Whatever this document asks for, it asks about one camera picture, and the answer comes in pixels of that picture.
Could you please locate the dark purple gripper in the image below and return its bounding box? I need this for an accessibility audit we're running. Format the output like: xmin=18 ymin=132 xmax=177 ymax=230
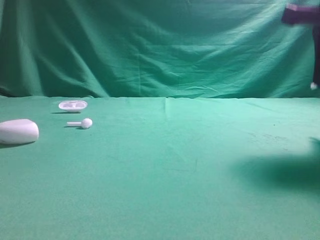
xmin=281 ymin=3 xmax=320 ymax=85

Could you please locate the small white earbud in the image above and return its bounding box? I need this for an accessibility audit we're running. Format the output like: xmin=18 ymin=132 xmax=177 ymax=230
xmin=310 ymin=82 xmax=318 ymax=90

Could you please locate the white stemmed earbud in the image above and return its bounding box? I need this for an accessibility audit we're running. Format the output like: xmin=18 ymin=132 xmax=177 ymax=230
xmin=66 ymin=118 xmax=93 ymax=129

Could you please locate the white earbud case base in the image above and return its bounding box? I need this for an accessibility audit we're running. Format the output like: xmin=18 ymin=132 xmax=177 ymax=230
xmin=58 ymin=100 xmax=88 ymax=113

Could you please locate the white earbud case lid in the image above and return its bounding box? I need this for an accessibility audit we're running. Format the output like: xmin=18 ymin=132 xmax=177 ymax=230
xmin=0 ymin=119 xmax=39 ymax=145

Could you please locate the green backdrop cloth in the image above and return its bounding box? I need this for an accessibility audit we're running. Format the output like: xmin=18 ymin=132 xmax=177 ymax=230
xmin=0 ymin=0 xmax=320 ymax=98

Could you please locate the green table cloth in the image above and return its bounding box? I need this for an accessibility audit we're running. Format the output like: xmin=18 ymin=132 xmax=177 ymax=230
xmin=0 ymin=97 xmax=320 ymax=240

